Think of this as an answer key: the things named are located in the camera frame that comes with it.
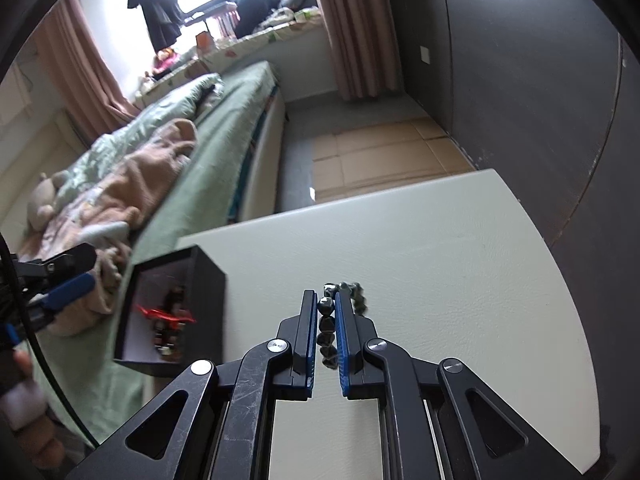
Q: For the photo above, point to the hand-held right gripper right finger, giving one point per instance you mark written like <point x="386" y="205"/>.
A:
<point x="341" y="340"/>

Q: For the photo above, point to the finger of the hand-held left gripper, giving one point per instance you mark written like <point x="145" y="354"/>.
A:
<point x="75" y="257"/>
<point x="75" y="285"/>

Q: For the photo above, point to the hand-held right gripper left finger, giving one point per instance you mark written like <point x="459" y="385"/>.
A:
<point x="312" y="355"/>

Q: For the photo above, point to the black jewelry box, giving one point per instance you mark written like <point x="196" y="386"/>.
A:
<point x="210" y="310"/>

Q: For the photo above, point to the person's left hand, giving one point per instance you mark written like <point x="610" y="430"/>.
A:
<point x="35" y="435"/>

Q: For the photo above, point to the beige plush toy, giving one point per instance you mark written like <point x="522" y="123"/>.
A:
<point x="42" y="200"/>

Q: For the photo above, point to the pink fleece blanket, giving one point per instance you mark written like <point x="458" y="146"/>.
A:
<point x="150" y="170"/>

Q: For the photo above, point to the cream hanging towel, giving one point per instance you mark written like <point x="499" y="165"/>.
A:
<point x="12" y="95"/>

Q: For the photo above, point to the bed with green sheet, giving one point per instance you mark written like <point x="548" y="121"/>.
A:
<point x="225" y="135"/>

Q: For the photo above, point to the pink curtain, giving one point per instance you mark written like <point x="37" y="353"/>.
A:
<point x="80" y="60"/>
<point x="355" y="25"/>

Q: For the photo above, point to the pink toy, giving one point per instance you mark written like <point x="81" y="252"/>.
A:
<point x="165" y="60"/>

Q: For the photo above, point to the orange paper bag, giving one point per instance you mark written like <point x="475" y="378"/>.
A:
<point x="203" y="41"/>

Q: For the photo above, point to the hanging dark clothes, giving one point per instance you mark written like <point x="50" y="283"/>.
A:
<point x="160" y="10"/>

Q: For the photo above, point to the patterned window seat cushion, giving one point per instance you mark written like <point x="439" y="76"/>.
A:
<point x="240" y="47"/>

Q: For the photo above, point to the small grey folding table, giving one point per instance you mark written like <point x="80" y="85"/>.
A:
<point x="210" y="10"/>

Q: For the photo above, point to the black bag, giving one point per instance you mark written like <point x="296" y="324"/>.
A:
<point x="255" y="10"/>

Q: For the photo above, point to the white wall socket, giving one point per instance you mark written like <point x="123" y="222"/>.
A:
<point x="424" y="55"/>

